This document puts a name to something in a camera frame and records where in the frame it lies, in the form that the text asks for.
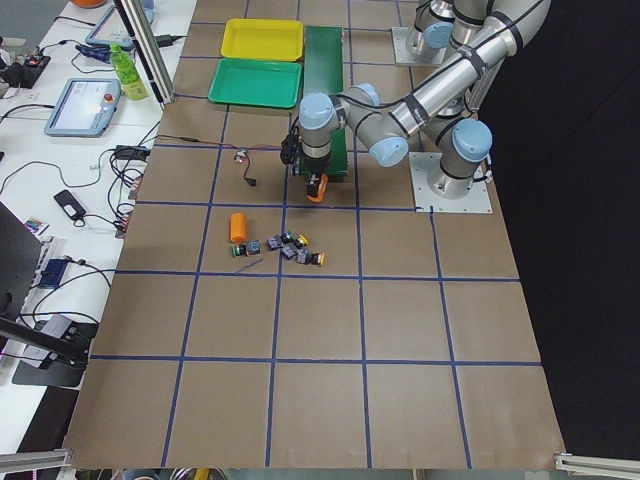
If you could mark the motor speed controller board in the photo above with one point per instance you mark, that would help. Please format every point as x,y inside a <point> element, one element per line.
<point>241,156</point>

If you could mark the far teach pendant tablet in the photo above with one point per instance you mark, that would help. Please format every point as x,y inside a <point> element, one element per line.
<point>109,30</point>

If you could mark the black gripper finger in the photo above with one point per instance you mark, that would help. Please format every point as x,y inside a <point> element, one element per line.
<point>314,186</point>

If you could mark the green button beside cylinder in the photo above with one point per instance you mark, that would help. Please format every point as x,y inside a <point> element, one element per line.
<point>248,248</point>

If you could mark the green plastic tray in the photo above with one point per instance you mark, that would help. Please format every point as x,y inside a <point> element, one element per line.
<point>256,83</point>

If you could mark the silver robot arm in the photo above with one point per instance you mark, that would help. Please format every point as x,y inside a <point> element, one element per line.
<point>433,25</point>
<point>482,34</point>

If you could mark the plain orange cylinder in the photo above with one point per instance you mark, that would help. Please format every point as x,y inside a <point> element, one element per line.
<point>238,230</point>

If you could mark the yellow plastic tray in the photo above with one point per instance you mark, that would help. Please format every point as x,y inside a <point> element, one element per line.
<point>263,39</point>

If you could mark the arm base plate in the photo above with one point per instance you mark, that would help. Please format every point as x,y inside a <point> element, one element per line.
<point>405,56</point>
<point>435,192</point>

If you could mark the black power adapter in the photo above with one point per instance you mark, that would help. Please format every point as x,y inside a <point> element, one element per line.
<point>131,153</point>

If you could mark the teach pendant tablet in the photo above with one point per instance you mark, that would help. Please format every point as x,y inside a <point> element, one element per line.
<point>85,108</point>
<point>109,30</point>

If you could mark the green conveyor belt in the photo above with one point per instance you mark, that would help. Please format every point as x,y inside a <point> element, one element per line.
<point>323,73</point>

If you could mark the green push button switch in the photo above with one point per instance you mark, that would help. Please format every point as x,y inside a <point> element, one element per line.
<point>279,240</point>

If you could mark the green drink bottle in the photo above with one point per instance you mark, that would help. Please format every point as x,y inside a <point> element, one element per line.
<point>126,71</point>

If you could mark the aluminium frame post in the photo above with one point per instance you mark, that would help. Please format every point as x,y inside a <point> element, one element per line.
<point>136,23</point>

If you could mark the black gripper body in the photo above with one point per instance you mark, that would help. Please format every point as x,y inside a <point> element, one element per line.
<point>316,168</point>

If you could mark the near teach pendant tablet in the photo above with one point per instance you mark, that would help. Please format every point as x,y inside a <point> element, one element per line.
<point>85,108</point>

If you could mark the yellow push button switch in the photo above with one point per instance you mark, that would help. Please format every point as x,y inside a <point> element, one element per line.
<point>306,257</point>

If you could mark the loose blue tape strip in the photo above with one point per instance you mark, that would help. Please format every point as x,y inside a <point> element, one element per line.
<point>248,266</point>

